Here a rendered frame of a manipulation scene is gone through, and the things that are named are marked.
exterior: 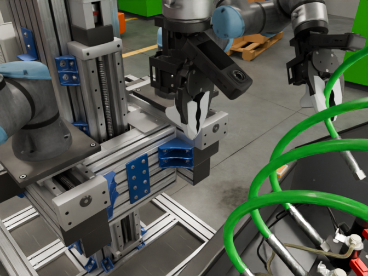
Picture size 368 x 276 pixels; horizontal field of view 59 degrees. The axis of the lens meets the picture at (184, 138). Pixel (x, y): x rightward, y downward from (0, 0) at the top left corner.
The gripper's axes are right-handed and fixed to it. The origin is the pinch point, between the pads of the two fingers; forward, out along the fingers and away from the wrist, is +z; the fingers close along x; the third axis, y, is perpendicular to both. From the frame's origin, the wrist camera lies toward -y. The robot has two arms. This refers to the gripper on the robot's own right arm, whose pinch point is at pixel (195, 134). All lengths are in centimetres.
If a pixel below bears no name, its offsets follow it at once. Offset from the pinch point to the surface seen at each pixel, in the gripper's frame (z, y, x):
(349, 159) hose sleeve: 7.8, -22.6, -21.8
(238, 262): 8.7, -17.1, 12.3
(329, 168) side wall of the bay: 27, -16, -43
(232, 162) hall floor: 123, 66, -140
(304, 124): -7.0, -17.4, -3.3
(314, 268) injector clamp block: 24.5, -24.7, -6.5
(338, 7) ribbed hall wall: 109, 155, -681
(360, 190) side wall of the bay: 30, -25, -43
